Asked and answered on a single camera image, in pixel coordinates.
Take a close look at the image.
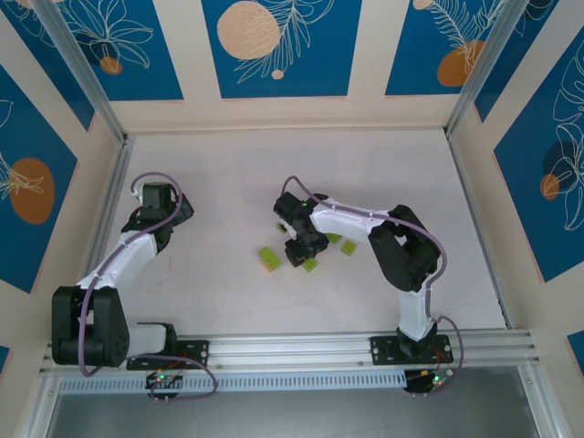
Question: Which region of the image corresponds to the green-topped orange lego block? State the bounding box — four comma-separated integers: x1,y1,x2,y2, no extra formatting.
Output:
256,245,285,274

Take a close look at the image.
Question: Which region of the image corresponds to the grey metal sheet panel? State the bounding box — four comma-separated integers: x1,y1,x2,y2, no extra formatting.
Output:
45,364,542,438

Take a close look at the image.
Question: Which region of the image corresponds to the small circuit board with LED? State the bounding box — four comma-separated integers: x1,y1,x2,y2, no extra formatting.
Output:
403,369,455,398
145,370,184,398

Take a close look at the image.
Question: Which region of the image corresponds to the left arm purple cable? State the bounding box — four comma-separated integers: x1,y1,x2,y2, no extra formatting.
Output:
77,171,219,402

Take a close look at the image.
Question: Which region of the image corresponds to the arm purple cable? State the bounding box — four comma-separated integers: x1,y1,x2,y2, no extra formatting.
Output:
280,175,467,370
77,171,219,402

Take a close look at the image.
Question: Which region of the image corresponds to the aluminium side rail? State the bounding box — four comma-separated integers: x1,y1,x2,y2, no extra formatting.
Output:
75,136,134,323
444,130,513,330

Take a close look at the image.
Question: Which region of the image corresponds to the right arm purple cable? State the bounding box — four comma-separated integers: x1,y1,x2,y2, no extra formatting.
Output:
280,175,467,370

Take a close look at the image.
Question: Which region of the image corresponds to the long aluminium base rail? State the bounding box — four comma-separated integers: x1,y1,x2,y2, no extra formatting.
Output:
38,330,542,376

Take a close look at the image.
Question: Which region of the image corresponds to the grey slotted cable duct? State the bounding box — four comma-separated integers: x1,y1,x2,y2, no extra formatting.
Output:
58,370,407,394

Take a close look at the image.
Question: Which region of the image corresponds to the aluminium frame post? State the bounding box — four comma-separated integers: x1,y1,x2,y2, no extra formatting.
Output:
445,0,522,139
34,0,128,143

